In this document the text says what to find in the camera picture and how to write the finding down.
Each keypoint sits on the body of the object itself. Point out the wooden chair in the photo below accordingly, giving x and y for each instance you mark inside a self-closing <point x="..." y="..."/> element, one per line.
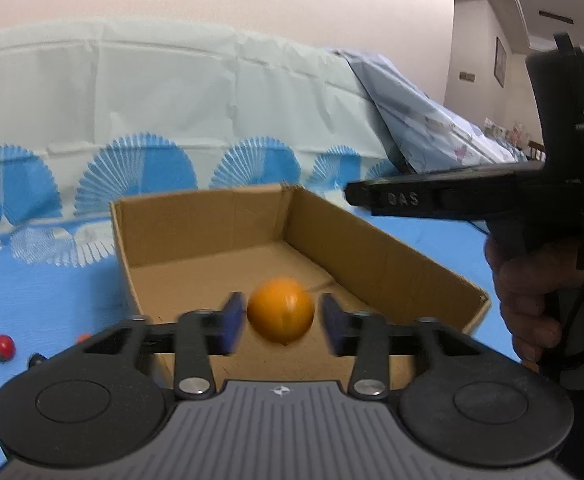
<point x="537" y="150"/>

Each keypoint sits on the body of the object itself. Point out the small dark fruit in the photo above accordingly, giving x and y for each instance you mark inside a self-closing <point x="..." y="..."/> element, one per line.
<point x="36" y="360"/>

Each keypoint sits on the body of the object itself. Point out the wall light switch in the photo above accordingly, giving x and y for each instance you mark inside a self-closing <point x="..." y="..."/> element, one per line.
<point x="467" y="76"/>

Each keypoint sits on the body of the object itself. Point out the ceiling air vent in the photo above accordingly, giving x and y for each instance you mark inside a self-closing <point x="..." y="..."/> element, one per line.
<point x="555" y="16"/>

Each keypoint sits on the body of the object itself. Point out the person's right hand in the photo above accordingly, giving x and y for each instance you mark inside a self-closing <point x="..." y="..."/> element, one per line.
<point x="522" y="290"/>

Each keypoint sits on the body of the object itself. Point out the red cherry tomato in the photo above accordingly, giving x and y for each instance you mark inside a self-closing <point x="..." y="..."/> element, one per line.
<point x="3" y="347"/>

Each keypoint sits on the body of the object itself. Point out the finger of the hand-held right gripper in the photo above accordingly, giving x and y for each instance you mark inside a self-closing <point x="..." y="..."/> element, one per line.
<point x="472" y="195"/>

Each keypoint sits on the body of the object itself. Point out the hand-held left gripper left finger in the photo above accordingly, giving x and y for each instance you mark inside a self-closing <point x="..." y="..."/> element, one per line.
<point x="233" y="322"/>

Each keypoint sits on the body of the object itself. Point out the small orange-red fruit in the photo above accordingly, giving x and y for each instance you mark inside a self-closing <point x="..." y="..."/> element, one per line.
<point x="83" y="338"/>

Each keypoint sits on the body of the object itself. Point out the framed wall picture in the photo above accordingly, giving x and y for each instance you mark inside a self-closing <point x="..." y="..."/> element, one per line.
<point x="500" y="60"/>

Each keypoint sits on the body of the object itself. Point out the orange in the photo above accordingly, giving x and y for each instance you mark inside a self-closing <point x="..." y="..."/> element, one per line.
<point x="281" y="311"/>

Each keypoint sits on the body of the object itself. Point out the brown cardboard box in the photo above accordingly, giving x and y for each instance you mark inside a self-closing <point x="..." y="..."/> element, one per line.
<point x="197" y="260"/>

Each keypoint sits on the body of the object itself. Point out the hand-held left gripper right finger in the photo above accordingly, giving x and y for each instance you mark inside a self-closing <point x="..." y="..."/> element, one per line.
<point x="333" y="322"/>

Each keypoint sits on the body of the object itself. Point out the blue fan printed cloth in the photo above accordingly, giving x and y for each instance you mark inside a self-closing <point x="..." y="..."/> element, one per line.
<point x="172" y="110"/>

